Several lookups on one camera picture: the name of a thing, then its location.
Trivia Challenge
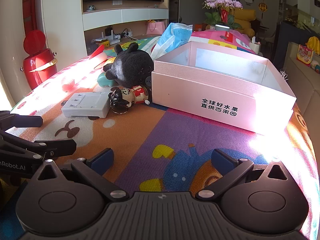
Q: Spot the black glass fish tank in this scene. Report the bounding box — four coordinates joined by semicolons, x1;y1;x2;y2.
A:
272;0;320;63

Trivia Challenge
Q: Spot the pink gift bag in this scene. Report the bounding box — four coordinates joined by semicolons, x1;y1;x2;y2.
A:
146;20;166;35

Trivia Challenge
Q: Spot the colourful pink carton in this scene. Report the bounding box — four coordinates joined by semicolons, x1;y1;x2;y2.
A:
190;29;258;54

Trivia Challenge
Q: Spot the colourful cartoon play mat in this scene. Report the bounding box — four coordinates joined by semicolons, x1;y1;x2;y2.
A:
0;34;320;240

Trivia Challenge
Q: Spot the red dress figurine keychain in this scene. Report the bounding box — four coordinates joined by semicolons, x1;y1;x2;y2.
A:
108;85;152;114

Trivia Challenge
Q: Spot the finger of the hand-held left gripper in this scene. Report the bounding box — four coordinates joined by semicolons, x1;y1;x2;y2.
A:
0;110;43;128
0;130;77;160

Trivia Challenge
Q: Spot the pink cardboard box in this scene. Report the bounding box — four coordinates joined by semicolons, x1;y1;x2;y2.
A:
151;41;297;133

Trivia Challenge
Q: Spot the white tissue holder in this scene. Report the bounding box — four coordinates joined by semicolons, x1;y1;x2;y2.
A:
250;37;261;54

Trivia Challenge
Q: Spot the pink orchid plant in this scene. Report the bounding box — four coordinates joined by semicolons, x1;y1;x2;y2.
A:
202;0;243;30

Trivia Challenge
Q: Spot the white power strip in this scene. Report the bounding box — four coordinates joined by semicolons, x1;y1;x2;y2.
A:
110;29;133;43

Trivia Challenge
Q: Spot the white wall shelf unit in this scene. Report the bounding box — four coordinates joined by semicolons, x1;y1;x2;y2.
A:
41;0;170;58

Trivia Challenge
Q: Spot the colourful toy bag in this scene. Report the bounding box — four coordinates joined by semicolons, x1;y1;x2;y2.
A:
297;44;314;68

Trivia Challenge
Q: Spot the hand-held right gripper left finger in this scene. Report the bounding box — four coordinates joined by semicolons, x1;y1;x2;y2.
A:
32;148;128;202

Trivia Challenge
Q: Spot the blue white plastic pack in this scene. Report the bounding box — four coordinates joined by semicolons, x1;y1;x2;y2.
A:
151;22;193;59

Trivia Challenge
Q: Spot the yellow teddy bear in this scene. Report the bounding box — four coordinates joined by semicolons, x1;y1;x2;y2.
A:
234;9;257;37

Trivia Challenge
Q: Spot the black plush toy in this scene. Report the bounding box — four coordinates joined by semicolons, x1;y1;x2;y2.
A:
103;42;155;88

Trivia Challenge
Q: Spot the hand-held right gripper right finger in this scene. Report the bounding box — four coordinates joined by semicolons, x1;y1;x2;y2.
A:
195;149;292;202

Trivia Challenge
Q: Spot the pink red curved toy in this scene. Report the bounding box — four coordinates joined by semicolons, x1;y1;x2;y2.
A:
89;44;110;69

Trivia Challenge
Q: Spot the yellow soft toy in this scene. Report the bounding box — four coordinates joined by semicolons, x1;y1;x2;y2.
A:
307;36;320;55

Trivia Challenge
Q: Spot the beige sofa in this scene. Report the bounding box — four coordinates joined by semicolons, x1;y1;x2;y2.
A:
282;41;320;140

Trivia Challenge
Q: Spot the teal plastic toy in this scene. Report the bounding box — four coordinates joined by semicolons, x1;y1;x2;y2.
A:
97;72;115;87

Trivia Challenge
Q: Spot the black cylindrical gadget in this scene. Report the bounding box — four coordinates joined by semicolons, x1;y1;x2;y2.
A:
141;74;153;90

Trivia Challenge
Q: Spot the yellow hanging wall ornament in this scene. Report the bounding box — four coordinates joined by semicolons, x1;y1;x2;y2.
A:
258;2;268;19

